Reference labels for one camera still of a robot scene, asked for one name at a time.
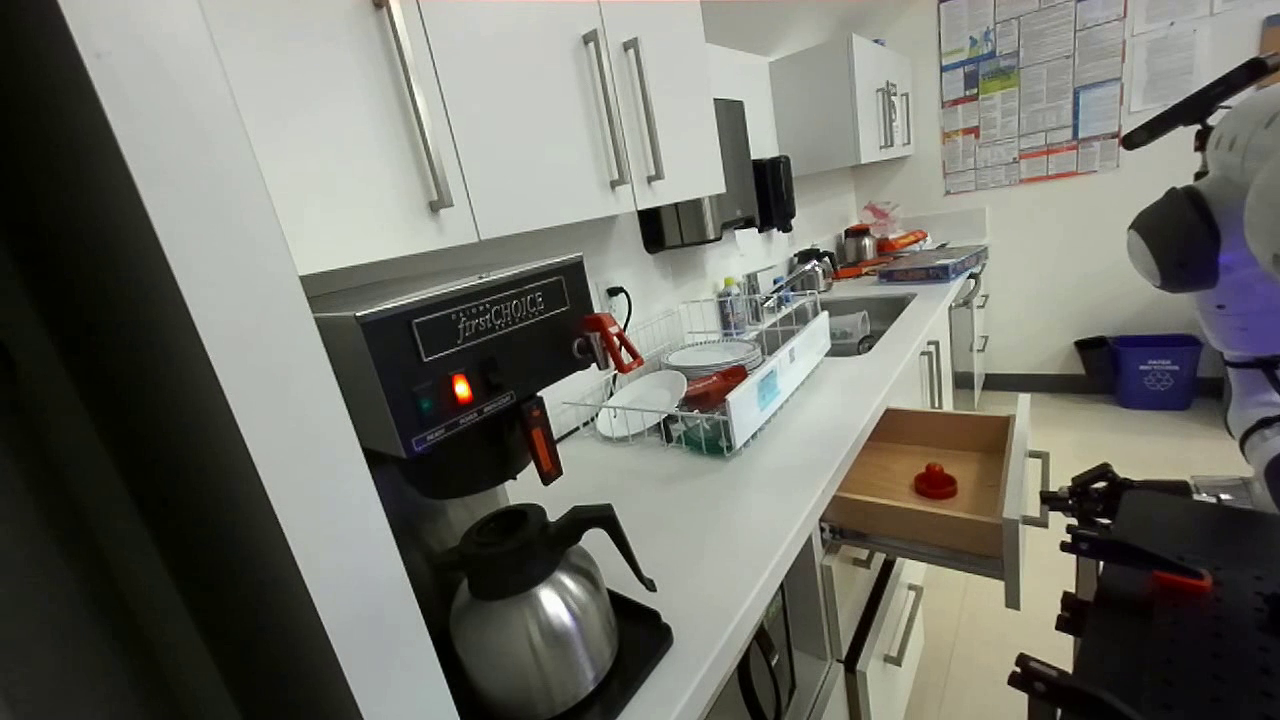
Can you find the dish soap bottle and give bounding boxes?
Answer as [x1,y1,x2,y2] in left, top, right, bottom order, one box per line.
[711,271,762,342]

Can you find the blue flat tray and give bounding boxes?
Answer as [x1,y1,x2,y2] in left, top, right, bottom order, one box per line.
[877,245,994,288]

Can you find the blue recycling bin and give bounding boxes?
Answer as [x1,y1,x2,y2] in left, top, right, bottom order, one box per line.
[1110,332,1208,415]

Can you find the colourful wall poster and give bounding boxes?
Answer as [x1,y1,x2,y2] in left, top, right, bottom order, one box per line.
[933,0,1127,199]

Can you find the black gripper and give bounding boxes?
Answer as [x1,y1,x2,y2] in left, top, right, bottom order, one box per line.
[1036,462,1139,527]

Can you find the orange kitchen item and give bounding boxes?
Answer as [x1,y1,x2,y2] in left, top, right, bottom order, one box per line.
[877,225,933,262]

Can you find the small red object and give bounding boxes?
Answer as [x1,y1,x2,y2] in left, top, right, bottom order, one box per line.
[907,462,964,506]

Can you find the round white plate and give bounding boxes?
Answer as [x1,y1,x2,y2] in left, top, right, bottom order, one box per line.
[660,338,765,380]
[588,364,697,444]

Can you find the black kettle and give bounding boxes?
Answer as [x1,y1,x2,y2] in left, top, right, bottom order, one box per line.
[783,245,839,300]

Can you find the white kitchen drawer wooden inside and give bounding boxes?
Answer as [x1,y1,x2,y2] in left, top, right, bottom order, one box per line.
[824,393,1055,618]

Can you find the small white wall cabinet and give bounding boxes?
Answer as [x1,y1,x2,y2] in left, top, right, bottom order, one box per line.
[765,30,925,180]

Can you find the black perforated table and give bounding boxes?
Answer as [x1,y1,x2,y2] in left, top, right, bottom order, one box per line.
[1069,479,1280,720]

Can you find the narrow white wall cabinet door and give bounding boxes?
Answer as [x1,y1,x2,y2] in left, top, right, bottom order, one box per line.
[591,0,730,218]

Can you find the white base cabinet door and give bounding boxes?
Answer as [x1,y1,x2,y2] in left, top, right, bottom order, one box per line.
[884,307,964,415]

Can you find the red coffee maker tap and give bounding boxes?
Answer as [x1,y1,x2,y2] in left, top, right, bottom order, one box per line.
[574,307,648,380]

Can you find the wide white wall cabinet door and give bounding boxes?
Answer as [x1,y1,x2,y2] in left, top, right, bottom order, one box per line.
[192,0,486,281]

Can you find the red item in rack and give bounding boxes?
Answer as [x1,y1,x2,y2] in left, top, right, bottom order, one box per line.
[684,364,757,412]

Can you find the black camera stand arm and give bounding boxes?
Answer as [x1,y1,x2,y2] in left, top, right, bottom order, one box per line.
[1118,48,1280,156]

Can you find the steel coffee carafe black handle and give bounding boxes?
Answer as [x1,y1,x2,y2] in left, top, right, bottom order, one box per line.
[437,499,660,720]

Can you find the steel kitchen sink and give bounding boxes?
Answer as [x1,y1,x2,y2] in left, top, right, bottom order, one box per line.
[812,288,925,361]

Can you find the black clamp red handle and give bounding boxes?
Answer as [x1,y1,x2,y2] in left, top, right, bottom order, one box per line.
[1055,520,1221,602]

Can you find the white wall papers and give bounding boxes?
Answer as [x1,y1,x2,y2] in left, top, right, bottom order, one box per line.
[1124,0,1280,119]

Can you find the wall outlet with plug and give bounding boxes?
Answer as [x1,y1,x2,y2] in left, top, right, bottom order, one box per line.
[602,281,640,342]

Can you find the black waste bin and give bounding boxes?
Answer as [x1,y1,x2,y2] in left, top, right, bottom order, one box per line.
[1071,332,1119,393]

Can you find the black undercounter appliance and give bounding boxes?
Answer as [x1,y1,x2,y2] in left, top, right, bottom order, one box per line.
[738,586,805,720]

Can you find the black coffee maker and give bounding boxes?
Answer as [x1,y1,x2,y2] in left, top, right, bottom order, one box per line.
[311,253,681,720]

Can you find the dark refrigerator side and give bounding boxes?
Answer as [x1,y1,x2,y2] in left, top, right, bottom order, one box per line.
[0,0,363,720]

